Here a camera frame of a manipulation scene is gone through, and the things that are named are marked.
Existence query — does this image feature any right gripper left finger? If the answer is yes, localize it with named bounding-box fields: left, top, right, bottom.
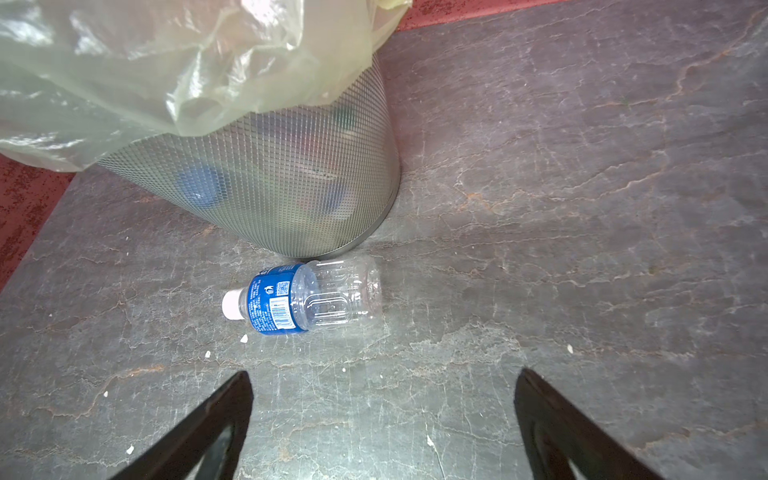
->
left=114, top=370, right=253, bottom=479

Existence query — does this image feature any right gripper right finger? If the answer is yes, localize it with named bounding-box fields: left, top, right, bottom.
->
left=514, top=368, right=660, bottom=479

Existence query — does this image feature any blue label bottle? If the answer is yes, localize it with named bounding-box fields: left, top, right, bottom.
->
left=221, top=256, right=383, bottom=335

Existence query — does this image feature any grey mesh waste bin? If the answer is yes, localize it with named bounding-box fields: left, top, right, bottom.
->
left=101, top=63, right=401, bottom=259

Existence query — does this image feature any clear plastic bin liner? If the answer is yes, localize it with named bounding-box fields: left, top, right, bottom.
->
left=1, top=1, right=409, bottom=172

